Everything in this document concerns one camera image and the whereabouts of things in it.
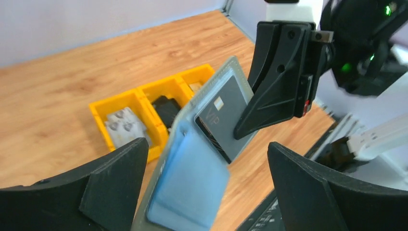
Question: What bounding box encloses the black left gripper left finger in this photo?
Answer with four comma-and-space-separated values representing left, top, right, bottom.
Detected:
0, 138, 149, 231

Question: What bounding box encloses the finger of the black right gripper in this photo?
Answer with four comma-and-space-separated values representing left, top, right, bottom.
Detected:
233, 21, 316, 140

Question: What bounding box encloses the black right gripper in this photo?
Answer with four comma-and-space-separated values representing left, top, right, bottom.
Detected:
293, 0, 408, 101

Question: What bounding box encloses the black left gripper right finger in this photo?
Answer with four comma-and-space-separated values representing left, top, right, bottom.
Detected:
268, 142, 408, 231

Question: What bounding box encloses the silver VIP card stack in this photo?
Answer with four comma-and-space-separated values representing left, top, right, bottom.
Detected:
104, 107, 153, 148

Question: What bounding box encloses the yellow bin with silver cards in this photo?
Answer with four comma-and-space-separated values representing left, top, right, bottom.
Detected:
89, 88, 170, 162

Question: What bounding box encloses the yellow bin with gold cards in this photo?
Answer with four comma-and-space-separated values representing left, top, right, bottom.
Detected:
178, 64, 215, 94

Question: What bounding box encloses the gold VIP card stack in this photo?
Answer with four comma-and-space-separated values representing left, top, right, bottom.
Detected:
189, 82, 202, 94

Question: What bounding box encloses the black VIP card stack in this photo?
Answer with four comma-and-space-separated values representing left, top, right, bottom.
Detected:
152, 95, 181, 129

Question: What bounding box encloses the yellow bin with black cards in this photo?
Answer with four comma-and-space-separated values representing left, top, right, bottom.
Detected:
137, 75, 194, 132

